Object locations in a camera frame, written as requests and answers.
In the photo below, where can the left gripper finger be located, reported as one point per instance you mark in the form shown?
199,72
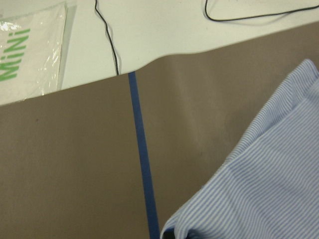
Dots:
168,236

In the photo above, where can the light blue striped shirt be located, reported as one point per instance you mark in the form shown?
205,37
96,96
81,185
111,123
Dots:
268,186

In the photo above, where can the plastic bag MINI print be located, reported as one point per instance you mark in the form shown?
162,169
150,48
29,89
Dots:
30,53

